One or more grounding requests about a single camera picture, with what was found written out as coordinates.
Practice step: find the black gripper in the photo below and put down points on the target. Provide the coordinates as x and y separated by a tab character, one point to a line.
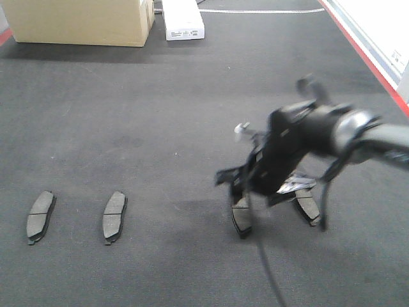
292	132

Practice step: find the grey brake pad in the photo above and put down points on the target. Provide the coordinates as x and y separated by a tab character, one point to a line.
241	216
307	206
112	219
39	217

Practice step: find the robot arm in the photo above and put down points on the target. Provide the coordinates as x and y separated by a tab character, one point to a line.
357	137

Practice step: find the long white carton box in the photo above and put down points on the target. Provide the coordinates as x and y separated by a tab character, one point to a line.
182	20

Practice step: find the large cardboard box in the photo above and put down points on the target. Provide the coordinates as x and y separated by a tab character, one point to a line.
108	23

